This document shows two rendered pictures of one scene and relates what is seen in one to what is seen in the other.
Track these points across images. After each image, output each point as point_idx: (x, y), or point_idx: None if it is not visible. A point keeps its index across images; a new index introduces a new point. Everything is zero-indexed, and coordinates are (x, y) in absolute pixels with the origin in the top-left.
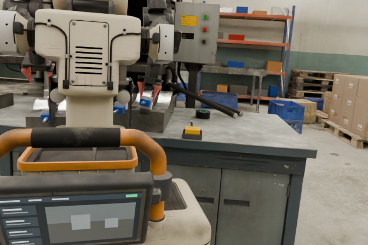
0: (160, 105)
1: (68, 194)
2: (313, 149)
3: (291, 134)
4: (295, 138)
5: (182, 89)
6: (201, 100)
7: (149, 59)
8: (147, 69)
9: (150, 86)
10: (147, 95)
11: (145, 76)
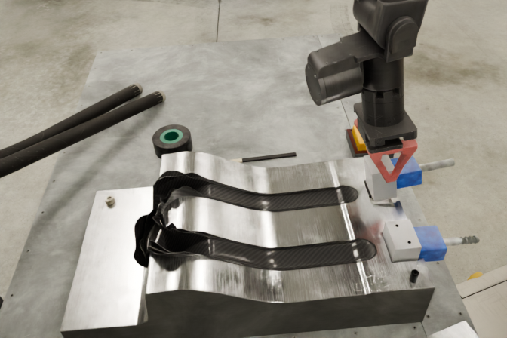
0: (276, 184)
1: None
2: (340, 35)
3: (268, 45)
4: (292, 44)
5: (16, 162)
6: (89, 132)
7: (401, 72)
8: (402, 100)
9: (161, 198)
10: (225, 212)
11: (410, 119)
